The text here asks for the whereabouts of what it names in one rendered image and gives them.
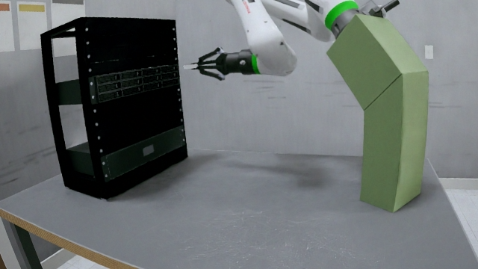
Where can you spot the black server rack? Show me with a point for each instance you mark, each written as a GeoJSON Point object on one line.
{"type": "Point", "coordinates": [130, 137]}

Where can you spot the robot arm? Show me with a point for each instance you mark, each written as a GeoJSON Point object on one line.
{"type": "Point", "coordinates": [324, 20]}

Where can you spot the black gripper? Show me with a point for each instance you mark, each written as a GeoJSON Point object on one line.
{"type": "Point", "coordinates": [225, 61]}

